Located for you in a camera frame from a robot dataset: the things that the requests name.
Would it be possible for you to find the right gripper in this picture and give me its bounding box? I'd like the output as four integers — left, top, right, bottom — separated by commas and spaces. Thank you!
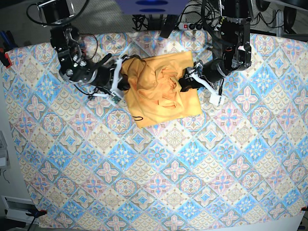
88, 54, 140, 105

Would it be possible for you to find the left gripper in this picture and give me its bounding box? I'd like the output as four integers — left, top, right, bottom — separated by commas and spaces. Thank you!
179, 59, 226, 106

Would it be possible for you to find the yellow T-shirt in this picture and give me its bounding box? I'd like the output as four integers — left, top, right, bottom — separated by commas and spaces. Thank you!
120, 51, 202, 128

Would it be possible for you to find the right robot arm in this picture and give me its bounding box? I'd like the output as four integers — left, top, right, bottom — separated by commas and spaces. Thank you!
26, 0, 132, 105

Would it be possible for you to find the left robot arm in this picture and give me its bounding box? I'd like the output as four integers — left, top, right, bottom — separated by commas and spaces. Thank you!
179, 0, 254, 106

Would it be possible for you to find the white power strip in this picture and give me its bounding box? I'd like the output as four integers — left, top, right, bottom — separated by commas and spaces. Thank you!
178, 22, 196, 30

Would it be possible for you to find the black table clamp top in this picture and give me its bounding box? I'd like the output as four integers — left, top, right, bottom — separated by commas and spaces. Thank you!
160, 14, 179, 39

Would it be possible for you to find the patterned blue tablecloth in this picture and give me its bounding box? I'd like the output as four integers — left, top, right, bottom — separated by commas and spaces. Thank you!
0, 35, 308, 231

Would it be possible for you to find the white box left edge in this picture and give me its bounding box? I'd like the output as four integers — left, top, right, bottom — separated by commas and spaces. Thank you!
0, 131, 10, 170

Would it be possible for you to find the orange black clamp bottom-left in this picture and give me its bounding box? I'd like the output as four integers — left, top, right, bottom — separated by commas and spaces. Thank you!
26, 209, 47, 218

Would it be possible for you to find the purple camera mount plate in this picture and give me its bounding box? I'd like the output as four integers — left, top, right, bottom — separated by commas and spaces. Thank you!
116, 0, 189, 15

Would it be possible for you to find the white rail bottom-left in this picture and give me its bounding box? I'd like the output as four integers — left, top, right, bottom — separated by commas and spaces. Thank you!
0, 195, 36, 224

